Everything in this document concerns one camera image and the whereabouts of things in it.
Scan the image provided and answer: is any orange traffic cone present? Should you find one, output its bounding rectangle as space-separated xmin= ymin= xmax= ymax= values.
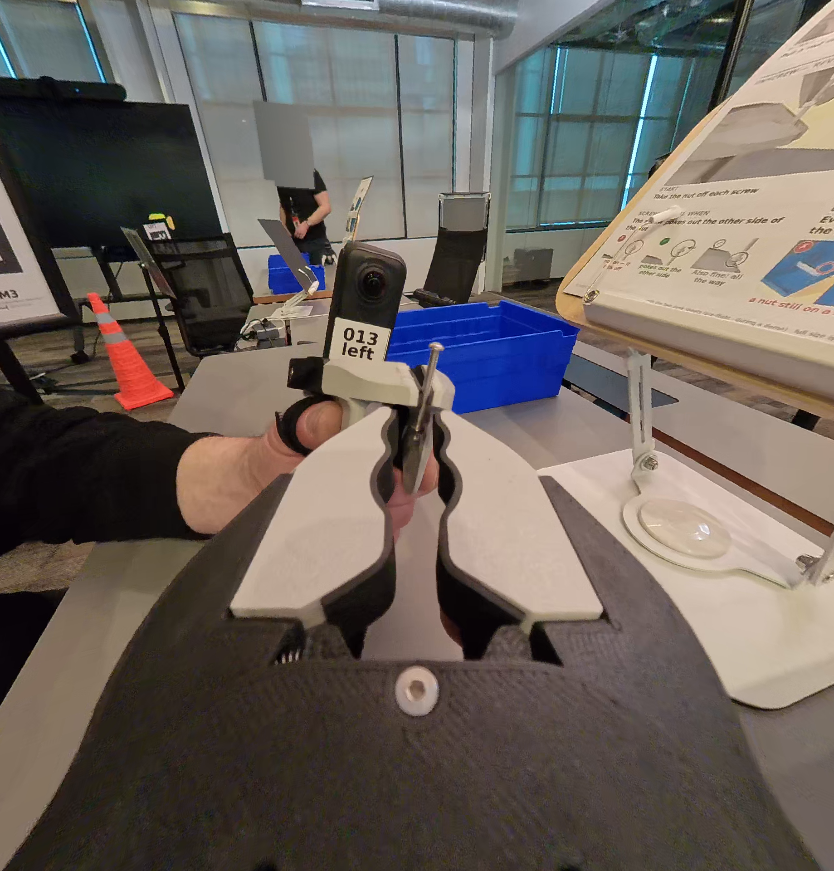
xmin=87 ymin=293 xmax=174 ymax=411

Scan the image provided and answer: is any framed instruction sheet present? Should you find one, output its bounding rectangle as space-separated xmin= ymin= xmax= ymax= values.
xmin=583 ymin=0 xmax=834 ymax=372

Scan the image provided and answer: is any person's left hand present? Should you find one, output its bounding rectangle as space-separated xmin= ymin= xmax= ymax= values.
xmin=175 ymin=400 xmax=439 ymax=540

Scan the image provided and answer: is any large black display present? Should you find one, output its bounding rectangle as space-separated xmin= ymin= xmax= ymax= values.
xmin=0 ymin=76 xmax=224 ymax=249

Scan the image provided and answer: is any grey desk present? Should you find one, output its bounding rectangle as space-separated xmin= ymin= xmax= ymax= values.
xmin=0 ymin=333 xmax=834 ymax=871

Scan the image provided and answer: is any wooden instruction board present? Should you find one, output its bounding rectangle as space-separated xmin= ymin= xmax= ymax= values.
xmin=556 ymin=0 xmax=834 ymax=426
xmin=342 ymin=176 xmax=375 ymax=242

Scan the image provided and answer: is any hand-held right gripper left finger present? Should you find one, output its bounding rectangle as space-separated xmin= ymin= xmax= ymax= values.
xmin=228 ymin=406 xmax=399 ymax=628

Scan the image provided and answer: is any black and white poster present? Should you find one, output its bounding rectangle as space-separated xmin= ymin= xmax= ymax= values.
xmin=0 ymin=102 xmax=78 ymax=334

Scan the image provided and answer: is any grey board stand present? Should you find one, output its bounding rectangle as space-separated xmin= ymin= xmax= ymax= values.
xmin=257 ymin=218 xmax=326 ymax=317

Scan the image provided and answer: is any blue plastic bin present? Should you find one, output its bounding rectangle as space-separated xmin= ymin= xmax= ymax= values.
xmin=267 ymin=254 xmax=336 ymax=294
xmin=386 ymin=301 xmax=581 ymax=415

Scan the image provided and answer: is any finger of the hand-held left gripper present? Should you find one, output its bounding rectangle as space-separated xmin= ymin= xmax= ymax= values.
xmin=320 ymin=359 xmax=421 ymax=408
xmin=417 ymin=371 xmax=456 ymax=412

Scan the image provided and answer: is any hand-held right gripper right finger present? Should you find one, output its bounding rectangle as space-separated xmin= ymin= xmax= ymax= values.
xmin=434 ymin=407 xmax=604 ymax=630

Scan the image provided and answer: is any person's left forearm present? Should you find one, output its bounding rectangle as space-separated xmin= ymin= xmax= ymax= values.
xmin=0 ymin=381 xmax=214 ymax=566

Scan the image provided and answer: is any metal screw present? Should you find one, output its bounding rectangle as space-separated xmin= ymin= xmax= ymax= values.
xmin=409 ymin=342 xmax=446 ymax=440

